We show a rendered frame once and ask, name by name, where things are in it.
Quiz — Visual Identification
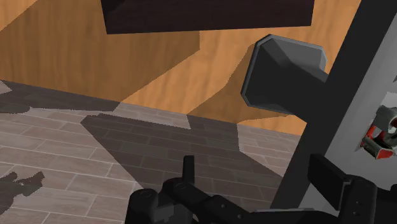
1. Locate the dark grey angular block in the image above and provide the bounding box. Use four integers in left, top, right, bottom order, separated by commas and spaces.
240, 33, 330, 116

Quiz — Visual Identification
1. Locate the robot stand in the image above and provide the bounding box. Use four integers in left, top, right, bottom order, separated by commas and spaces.
100, 0, 316, 35

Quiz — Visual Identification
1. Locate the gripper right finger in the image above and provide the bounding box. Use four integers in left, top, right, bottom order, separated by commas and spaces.
307, 153, 397, 224

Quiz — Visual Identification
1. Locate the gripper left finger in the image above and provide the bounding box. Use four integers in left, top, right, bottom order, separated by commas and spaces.
123, 155, 256, 224

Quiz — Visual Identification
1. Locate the red and grey toy figure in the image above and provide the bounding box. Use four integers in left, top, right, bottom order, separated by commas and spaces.
359, 104, 397, 161

